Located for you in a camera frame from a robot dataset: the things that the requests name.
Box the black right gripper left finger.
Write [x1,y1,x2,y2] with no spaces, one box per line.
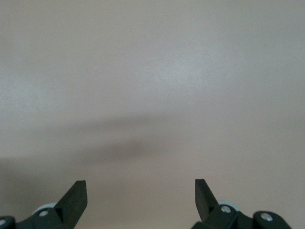
[0,180,88,229]

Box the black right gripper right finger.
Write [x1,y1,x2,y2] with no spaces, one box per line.
[194,178,293,229]

